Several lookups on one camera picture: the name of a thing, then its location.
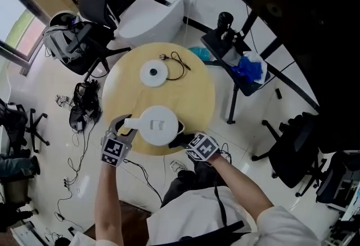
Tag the grey backpack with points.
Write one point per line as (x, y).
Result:
(56, 42)

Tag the round wooden table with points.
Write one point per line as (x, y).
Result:
(180, 98)

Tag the black office chair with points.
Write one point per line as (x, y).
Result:
(295, 149)
(337, 180)
(14, 124)

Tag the blue gloves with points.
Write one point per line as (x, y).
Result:
(247, 69)

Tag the white kettle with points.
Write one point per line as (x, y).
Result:
(159, 125)

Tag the small black remote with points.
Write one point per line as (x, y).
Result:
(278, 93)

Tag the person's white shirt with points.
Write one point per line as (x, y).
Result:
(191, 211)

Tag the person's left white shoe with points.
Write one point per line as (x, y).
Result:
(178, 166)

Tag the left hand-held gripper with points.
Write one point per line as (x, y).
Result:
(115, 152)

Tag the black ribbed cylinder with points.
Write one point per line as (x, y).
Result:
(225, 24)

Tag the white power strip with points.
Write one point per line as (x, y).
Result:
(66, 182)

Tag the white round disc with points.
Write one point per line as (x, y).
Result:
(159, 78)

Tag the person's black trousers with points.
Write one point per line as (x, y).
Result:
(197, 180)

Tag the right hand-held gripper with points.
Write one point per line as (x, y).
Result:
(204, 146)

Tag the black screen stand with tray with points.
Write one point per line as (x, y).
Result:
(216, 45)

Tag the black chest mount bar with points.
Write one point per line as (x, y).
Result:
(219, 232)

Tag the teal plastic bag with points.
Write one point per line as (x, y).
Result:
(199, 53)

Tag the black framed glass door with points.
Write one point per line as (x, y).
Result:
(19, 0)

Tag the small silver gadget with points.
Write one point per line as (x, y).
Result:
(62, 99)

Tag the white smart toilet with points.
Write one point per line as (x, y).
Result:
(149, 19)

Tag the white plastic bag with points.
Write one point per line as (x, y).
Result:
(257, 56)

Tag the person's left forearm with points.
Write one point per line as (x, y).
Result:
(108, 202)

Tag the grey pouch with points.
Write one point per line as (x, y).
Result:
(232, 56)

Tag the person's right forearm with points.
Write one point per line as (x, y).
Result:
(239, 183)

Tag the large black screen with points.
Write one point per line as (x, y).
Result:
(309, 28)

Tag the white round tub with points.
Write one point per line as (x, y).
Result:
(60, 15)

